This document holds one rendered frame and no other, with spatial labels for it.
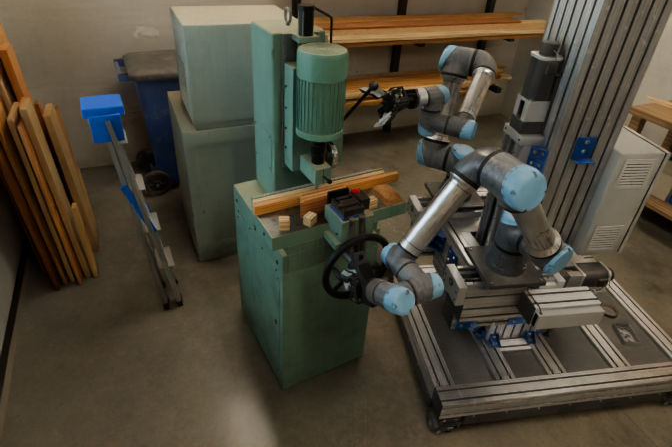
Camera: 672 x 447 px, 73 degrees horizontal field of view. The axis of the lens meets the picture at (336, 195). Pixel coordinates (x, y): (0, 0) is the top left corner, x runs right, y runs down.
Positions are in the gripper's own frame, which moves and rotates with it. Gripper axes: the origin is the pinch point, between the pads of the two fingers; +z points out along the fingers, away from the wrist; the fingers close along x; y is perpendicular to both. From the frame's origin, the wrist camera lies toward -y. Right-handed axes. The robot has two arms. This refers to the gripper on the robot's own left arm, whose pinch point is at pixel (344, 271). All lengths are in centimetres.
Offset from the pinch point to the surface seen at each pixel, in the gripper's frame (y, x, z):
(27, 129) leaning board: -70, -97, 119
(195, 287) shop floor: 27, -34, 135
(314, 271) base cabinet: 6.0, 0.5, 30.1
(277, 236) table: -13.0, -15.5, 19.4
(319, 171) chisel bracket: -33.4, 5.5, 22.1
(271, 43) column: -81, -6, 22
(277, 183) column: -30, -3, 50
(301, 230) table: -13.3, -6.1, 19.5
